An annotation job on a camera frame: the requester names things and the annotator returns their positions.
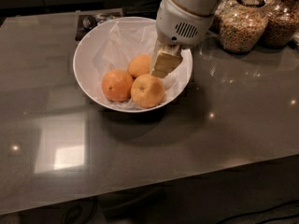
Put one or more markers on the white gripper with vent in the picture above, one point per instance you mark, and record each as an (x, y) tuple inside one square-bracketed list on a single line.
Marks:
[(179, 25)]

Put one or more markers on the orange fruit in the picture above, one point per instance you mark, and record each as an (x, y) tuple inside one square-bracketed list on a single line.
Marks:
[(139, 65), (116, 85), (147, 91)]

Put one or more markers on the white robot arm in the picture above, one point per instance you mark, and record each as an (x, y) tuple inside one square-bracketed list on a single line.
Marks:
[(180, 24)]

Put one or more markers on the white round bowl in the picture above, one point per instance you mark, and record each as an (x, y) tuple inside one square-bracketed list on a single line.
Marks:
[(84, 62)]

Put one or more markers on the white crumpled paper liner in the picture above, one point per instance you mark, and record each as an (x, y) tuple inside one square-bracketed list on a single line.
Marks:
[(126, 80)]

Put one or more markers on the back left glass jar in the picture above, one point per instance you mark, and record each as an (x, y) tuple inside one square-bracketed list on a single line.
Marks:
[(223, 6)]

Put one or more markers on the large glass cereal jar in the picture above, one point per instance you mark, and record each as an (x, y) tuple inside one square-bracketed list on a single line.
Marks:
[(242, 25)]

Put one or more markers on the black tray with controller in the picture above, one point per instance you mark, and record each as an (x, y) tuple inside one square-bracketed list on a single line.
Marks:
[(87, 22)]

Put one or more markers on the right glass cereal jar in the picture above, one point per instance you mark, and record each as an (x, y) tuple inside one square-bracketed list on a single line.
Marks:
[(283, 23)]

